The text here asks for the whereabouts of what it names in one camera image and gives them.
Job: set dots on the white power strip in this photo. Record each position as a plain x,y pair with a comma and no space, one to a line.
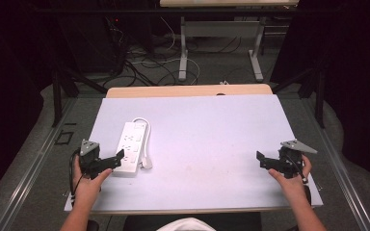
131,147

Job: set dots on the person's white shirt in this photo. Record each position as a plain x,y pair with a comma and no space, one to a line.
186,225

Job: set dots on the black metal stand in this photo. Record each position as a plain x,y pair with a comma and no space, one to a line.
318,96
58,96

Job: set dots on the aluminium floor rail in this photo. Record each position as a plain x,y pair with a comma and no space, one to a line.
29,170
343,173

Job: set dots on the person's left hand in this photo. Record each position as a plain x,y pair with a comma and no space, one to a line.
85,189

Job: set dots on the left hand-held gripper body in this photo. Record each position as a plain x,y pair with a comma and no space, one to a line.
90,160

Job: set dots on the black equipment cabinet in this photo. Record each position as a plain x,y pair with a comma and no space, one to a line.
90,41

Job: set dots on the white power plug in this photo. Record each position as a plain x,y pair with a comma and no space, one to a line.
147,163

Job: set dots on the person's right hand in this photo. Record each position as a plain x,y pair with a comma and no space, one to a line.
292,187

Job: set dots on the light wooden table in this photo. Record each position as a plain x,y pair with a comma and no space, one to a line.
186,90

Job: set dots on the white desk with metal legs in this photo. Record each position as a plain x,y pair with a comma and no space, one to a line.
224,29

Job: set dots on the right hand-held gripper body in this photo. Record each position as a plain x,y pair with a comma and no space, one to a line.
289,163

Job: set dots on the black curtain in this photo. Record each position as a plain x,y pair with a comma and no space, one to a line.
356,80
9,80

